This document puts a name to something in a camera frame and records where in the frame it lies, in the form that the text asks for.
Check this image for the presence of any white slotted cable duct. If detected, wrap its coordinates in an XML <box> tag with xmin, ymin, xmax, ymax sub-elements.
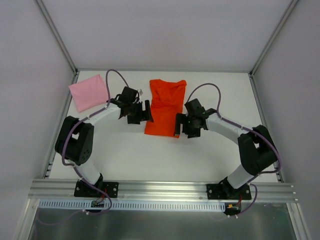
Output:
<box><xmin>38</xmin><ymin>199</ymin><xmax>226</xmax><ymax>213</ymax></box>

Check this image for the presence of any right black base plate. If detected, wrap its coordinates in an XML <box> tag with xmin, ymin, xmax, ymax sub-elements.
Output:
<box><xmin>206</xmin><ymin>178</ymin><xmax>252</xmax><ymax>200</ymax></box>

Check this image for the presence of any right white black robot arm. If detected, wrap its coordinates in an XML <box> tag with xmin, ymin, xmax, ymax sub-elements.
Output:
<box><xmin>174</xmin><ymin>99</ymin><xmax>280</xmax><ymax>199</ymax></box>

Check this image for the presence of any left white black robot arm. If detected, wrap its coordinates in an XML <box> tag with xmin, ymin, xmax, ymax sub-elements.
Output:
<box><xmin>54</xmin><ymin>86</ymin><xmax>154</xmax><ymax>197</ymax></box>

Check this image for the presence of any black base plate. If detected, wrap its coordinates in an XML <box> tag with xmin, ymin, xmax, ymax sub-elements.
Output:
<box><xmin>206</xmin><ymin>178</ymin><xmax>252</xmax><ymax>200</ymax></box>
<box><xmin>73</xmin><ymin>180</ymin><xmax>119</xmax><ymax>198</ymax></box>

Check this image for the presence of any right aluminium frame post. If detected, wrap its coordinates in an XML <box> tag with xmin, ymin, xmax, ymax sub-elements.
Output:
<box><xmin>249</xmin><ymin>0</ymin><xmax>300</xmax><ymax>76</ymax></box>

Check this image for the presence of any folded pink t shirt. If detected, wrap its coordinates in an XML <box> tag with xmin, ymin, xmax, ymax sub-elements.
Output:
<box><xmin>68</xmin><ymin>74</ymin><xmax>109</xmax><ymax>113</ymax></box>

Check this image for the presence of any orange t shirt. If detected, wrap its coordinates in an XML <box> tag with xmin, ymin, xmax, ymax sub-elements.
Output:
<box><xmin>144</xmin><ymin>79</ymin><xmax>187</xmax><ymax>138</ymax></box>

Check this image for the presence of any aluminium mounting rail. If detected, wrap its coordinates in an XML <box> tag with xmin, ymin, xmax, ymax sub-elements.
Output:
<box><xmin>28</xmin><ymin>178</ymin><xmax>299</xmax><ymax>203</ymax></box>

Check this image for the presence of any left aluminium frame post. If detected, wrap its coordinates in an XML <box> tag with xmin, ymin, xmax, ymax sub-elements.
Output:
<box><xmin>34</xmin><ymin>0</ymin><xmax>78</xmax><ymax>75</ymax></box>

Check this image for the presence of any aluminium frame post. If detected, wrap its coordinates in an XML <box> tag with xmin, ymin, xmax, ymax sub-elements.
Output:
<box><xmin>34</xmin><ymin>0</ymin><xmax>78</xmax><ymax>75</ymax></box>
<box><xmin>249</xmin><ymin>0</ymin><xmax>300</xmax><ymax>76</ymax></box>

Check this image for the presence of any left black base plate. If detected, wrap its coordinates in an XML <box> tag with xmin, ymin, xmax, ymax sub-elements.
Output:
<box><xmin>73</xmin><ymin>180</ymin><xmax>119</xmax><ymax>198</ymax></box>

